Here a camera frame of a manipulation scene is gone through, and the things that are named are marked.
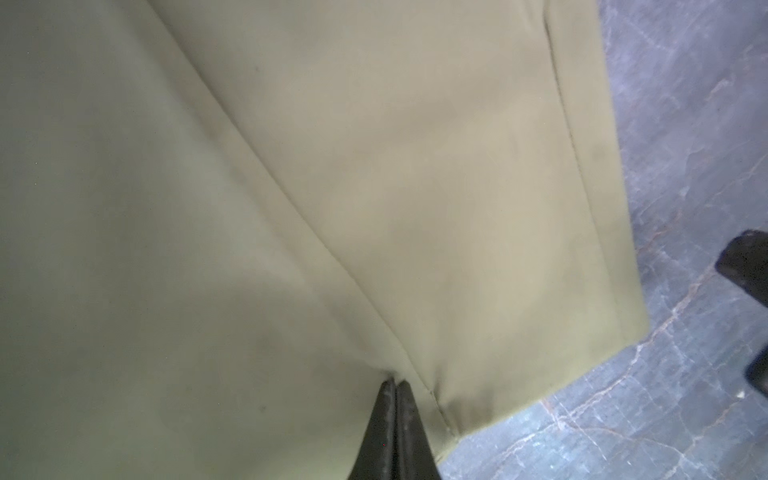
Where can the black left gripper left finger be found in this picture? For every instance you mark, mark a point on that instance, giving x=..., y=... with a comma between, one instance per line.
x=375, y=459

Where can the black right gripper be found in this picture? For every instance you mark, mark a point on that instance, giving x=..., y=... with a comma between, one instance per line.
x=744, y=263

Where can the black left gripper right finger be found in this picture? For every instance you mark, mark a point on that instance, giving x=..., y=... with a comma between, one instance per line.
x=413, y=455

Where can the olive green skirt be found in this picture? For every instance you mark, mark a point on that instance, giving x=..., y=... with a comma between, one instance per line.
x=225, y=223

